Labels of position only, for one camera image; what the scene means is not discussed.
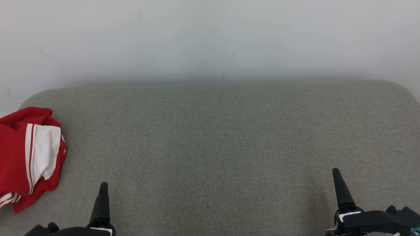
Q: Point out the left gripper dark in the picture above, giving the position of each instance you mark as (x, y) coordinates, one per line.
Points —
(72, 231)

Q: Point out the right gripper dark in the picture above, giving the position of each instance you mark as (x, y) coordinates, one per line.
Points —
(374, 223)

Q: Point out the red white basketball jersey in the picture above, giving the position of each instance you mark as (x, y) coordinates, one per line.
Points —
(42, 147)

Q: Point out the grey fabric sofa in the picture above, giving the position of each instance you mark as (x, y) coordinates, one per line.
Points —
(210, 147)

